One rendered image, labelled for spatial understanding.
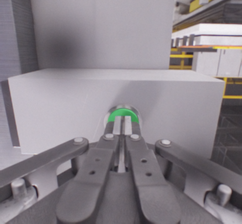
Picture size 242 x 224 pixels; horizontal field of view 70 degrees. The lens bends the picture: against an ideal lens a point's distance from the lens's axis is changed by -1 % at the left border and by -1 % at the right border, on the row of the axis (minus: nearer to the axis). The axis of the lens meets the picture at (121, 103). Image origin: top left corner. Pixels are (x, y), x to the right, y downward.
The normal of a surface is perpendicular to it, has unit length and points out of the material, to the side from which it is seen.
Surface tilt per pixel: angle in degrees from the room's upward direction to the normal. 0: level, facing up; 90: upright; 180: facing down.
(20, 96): 90
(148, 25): 90
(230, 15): 90
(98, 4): 90
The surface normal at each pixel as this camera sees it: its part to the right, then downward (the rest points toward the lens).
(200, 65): -0.03, 0.29
